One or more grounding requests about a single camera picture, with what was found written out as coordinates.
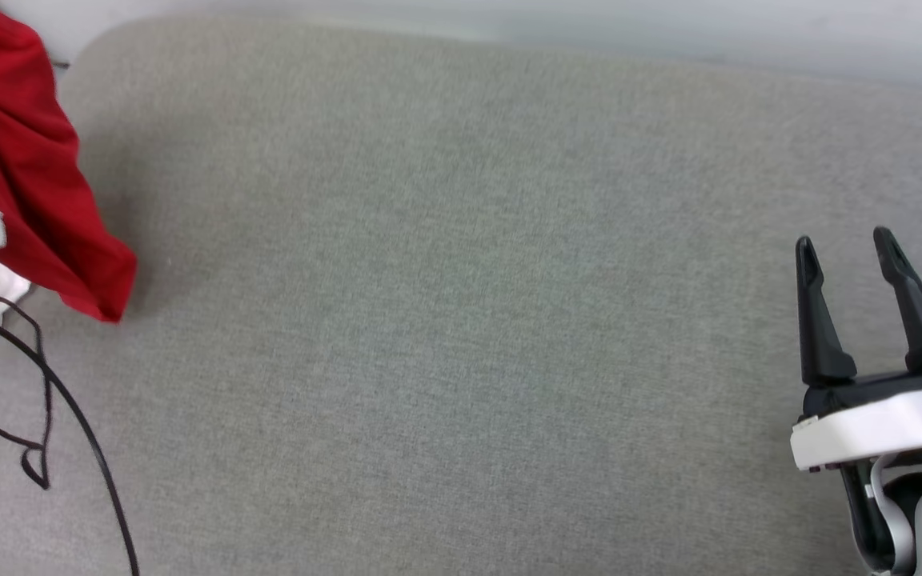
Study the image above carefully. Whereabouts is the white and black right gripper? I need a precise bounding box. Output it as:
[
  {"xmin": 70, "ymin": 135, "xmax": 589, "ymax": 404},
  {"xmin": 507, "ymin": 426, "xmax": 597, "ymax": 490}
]
[{"xmin": 788, "ymin": 226, "xmax": 922, "ymax": 474}]

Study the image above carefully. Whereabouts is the red and white sleeveless garment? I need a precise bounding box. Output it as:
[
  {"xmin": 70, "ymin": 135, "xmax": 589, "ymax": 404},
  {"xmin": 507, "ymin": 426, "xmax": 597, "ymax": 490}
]
[{"xmin": 0, "ymin": 0, "xmax": 138, "ymax": 358}]

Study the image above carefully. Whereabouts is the thin black cable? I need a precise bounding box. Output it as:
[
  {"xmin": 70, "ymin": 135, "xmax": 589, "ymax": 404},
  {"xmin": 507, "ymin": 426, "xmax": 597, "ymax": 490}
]
[{"xmin": 0, "ymin": 288, "xmax": 54, "ymax": 490}]

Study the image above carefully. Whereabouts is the thick black cable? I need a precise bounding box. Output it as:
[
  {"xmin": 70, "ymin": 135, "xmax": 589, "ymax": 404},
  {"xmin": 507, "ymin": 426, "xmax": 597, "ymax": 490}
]
[{"xmin": 0, "ymin": 308, "xmax": 140, "ymax": 576}]

